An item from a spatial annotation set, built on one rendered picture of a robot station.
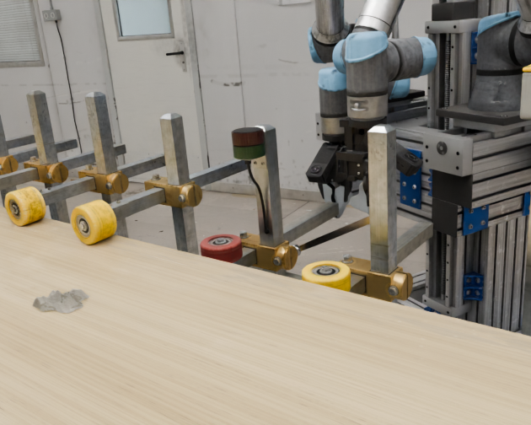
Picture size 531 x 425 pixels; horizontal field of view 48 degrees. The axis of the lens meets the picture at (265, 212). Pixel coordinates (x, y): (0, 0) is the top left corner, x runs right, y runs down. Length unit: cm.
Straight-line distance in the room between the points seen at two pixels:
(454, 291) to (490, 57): 78
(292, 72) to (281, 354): 348
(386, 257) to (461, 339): 29
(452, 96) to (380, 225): 85
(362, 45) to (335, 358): 57
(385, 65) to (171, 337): 60
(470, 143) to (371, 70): 48
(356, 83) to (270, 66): 315
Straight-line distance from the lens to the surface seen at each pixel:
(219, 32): 444
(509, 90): 160
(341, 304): 90
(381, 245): 106
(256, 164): 115
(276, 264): 119
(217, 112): 455
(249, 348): 80
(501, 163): 161
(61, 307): 99
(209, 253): 113
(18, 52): 608
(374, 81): 110
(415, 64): 117
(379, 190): 103
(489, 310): 208
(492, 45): 160
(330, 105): 141
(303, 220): 136
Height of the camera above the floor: 132
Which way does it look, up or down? 19 degrees down
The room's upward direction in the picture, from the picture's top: 5 degrees counter-clockwise
